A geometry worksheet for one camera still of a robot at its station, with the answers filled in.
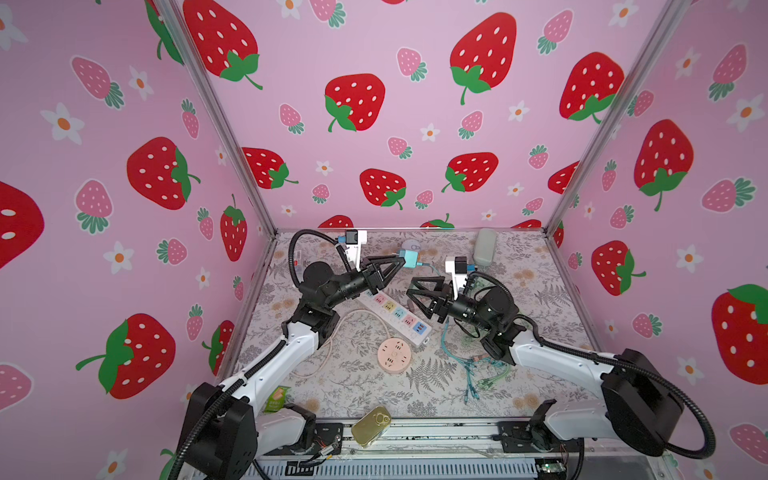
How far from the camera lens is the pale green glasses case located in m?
1.11

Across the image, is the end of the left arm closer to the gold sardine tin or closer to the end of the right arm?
the end of the right arm

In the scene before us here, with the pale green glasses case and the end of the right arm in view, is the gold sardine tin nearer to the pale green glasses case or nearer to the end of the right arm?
the end of the right arm

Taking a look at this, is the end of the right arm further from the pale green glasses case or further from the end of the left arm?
the pale green glasses case
